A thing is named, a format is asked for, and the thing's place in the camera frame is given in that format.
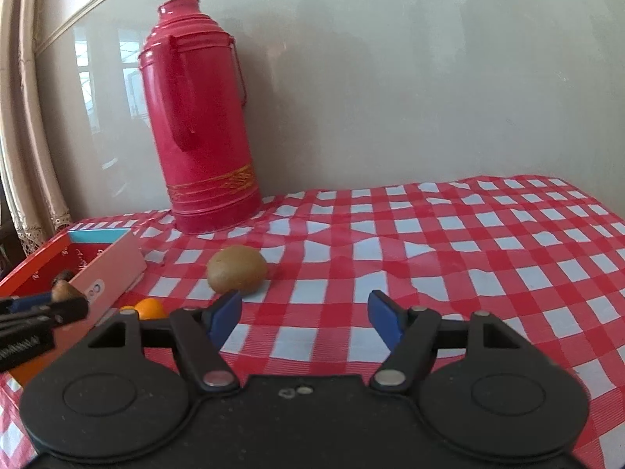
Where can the brown kiwi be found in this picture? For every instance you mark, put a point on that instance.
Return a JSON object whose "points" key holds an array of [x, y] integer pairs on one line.
{"points": [[238, 268]]}

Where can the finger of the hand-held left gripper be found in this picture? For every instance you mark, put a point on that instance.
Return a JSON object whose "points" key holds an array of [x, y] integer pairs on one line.
{"points": [[73, 309], [29, 304]]}

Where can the red checkered tablecloth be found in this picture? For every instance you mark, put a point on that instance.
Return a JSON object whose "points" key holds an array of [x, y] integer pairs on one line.
{"points": [[464, 264]]}

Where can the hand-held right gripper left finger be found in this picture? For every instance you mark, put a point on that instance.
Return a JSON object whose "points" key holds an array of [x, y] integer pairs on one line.
{"points": [[225, 315]]}

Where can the beige lace curtain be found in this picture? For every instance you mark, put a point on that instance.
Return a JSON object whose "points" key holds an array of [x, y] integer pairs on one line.
{"points": [[29, 132]]}

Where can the colourful cardboard box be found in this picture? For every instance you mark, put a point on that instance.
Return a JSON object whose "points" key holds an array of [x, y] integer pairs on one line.
{"points": [[114, 273]]}

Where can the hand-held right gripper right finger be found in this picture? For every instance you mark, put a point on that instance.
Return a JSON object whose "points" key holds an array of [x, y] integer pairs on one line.
{"points": [[385, 317]]}

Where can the red thermos flask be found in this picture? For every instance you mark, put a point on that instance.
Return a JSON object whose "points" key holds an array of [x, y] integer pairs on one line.
{"points": [[200, 122]]}

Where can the small brown fruit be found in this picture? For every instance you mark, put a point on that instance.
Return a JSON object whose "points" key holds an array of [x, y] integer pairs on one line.
{"points": [[62, 290]]}

